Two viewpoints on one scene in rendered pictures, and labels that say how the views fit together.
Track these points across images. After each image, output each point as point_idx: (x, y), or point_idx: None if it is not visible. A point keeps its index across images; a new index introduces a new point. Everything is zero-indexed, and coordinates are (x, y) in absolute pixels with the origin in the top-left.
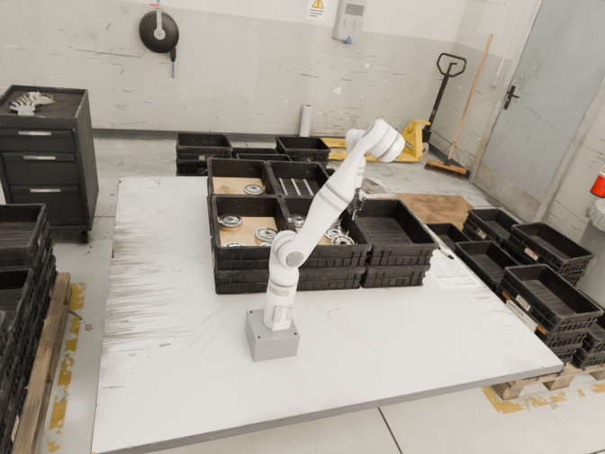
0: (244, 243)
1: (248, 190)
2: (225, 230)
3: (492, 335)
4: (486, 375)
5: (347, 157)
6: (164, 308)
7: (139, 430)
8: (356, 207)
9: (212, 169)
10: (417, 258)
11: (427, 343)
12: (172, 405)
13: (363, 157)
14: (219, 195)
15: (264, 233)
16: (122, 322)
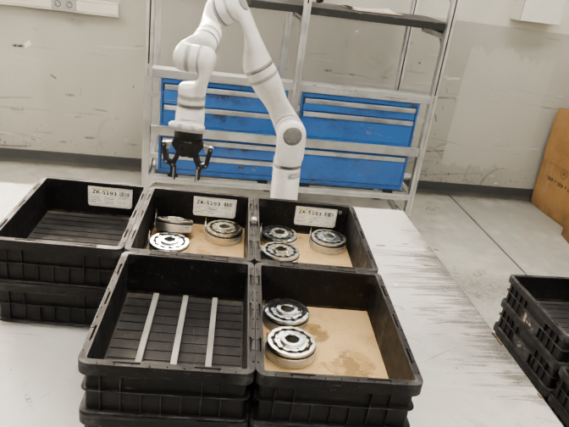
0: (313, 258)
1: (306, 336)
2: None
3: None
4: None
5: (256, 32)
6: (393, 270)
7: (378, 213)
8: (170, 159)
9: (403, 406)
10: (71, 202)
11: None
12: (361, 217)
13: (184, 81)
14: (366, 269)
15: (287, 247)
16: (428, 265)
